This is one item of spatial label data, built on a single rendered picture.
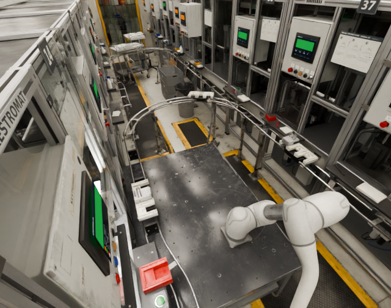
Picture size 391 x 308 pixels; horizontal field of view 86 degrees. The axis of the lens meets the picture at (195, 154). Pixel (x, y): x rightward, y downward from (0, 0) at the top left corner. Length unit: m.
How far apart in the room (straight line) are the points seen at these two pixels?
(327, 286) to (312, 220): 1.53
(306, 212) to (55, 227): 0.88
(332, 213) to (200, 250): 0.93
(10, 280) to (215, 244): 1.42
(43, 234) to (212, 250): 1.30
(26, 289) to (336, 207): 1.04
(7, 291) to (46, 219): 0.19
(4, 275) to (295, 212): 0.91
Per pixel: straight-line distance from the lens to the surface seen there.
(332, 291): 2.52
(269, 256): 1.70
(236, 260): 1.64
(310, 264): 1.10
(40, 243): 0.50
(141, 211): 1.67
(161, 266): 1.37
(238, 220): 1.48
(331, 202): 1.10
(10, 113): 0.48
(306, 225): 1.03
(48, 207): 0.55
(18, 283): 0.39
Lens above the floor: 2.17
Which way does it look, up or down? 40 degrees down
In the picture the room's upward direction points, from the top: 3 degrees counter-clockwise
